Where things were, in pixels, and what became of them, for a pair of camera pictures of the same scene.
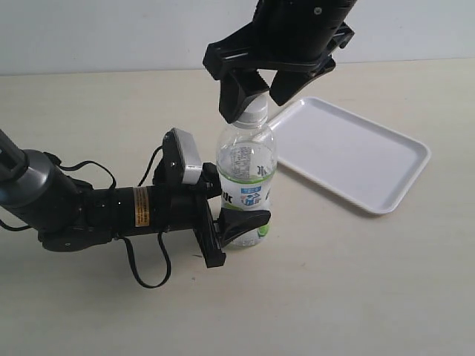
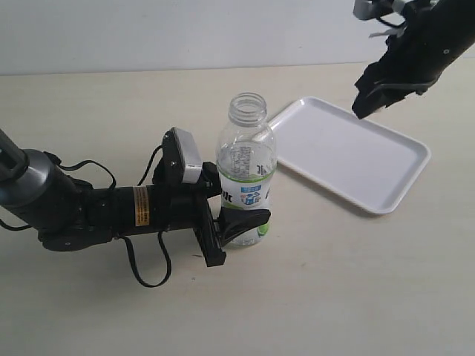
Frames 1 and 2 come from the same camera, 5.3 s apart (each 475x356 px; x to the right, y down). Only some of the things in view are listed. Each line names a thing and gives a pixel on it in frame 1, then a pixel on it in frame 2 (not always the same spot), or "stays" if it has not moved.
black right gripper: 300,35 -> 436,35
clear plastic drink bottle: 247,162 stays
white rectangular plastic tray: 367,165 stays
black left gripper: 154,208 stays
